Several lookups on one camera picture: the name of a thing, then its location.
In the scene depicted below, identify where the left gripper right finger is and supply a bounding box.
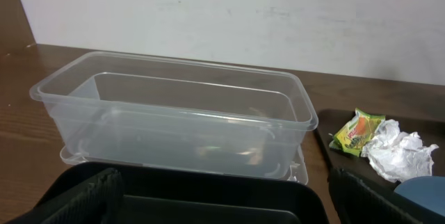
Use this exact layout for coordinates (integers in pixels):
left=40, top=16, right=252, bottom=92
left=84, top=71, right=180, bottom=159
left=328, top=168, right=422, bottom=224

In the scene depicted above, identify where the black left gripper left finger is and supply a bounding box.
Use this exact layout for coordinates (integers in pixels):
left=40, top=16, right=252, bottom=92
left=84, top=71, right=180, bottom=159
left=9, top=168, right=124, bottom=224

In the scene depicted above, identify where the white tissue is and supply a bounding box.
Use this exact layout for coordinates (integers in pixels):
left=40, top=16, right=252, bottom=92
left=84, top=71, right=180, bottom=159
left=360, top=120, right=439, bottom=183

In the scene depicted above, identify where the large blue plate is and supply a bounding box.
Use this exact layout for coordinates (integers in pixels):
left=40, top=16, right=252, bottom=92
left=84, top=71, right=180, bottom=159
left=394, top=176, right=445, bottom=216

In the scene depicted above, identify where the yellow snack wrapper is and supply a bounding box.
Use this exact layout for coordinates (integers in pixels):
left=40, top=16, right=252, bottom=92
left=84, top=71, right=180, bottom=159
left=329, top=108, right=386, bottom=157

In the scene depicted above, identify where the black plastic tray bin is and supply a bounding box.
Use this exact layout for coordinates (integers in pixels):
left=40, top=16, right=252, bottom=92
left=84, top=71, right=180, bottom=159
left=6, top=161, right=331, bottom=224

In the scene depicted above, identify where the clear plastic bin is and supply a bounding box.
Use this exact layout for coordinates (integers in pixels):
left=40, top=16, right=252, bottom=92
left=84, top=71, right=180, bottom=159
left=30, top=51, right=318, bottom=179

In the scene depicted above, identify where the brown serving tray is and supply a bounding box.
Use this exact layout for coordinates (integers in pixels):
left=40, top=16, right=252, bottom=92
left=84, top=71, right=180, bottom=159
left=314, top=108, right=445, bottom=224

